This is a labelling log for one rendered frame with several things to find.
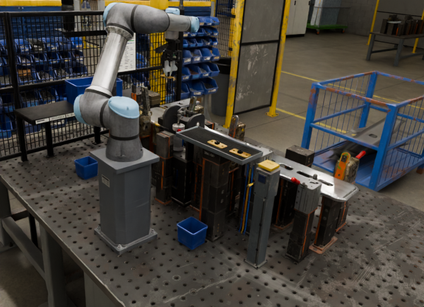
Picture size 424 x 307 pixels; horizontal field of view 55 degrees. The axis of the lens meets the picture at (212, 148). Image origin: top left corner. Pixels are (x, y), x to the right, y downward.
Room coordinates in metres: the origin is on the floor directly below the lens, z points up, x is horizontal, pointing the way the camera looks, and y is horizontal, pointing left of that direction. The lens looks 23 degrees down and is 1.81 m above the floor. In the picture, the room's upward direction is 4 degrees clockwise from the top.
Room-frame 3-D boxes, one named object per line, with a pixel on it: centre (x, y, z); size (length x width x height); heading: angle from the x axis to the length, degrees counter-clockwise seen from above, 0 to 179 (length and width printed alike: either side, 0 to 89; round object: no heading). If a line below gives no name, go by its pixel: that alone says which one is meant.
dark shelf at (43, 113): (2.40, 0.75, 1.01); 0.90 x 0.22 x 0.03; 139
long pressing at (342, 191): (1.96, -0.09, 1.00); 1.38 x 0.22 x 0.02; 49
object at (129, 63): (2.71, 0.64, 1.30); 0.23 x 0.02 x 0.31; 139
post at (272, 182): (1.40, -0.22, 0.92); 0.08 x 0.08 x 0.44; 49
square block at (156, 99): (2.55, 0.41, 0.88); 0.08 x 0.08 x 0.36; 49
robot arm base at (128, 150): (1.51, 0.36, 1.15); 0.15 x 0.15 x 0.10
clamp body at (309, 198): (1.46, -0.41, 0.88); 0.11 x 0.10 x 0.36; 139
